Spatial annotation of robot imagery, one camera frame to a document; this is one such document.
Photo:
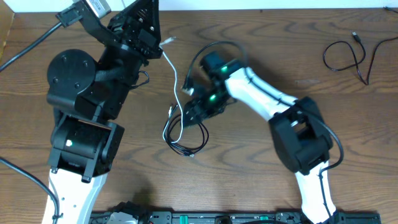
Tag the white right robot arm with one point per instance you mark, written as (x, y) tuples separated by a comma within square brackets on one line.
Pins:
[(301, 139)]

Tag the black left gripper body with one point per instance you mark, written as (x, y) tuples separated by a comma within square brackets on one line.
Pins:
[(137, 43)]

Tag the cardboard side panel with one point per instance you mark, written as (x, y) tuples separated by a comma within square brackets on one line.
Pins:
[(6, 20)]

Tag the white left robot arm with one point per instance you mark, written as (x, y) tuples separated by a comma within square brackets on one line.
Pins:
[(87, 95)]

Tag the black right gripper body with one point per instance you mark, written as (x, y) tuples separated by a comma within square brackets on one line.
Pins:
[(195, 109)]

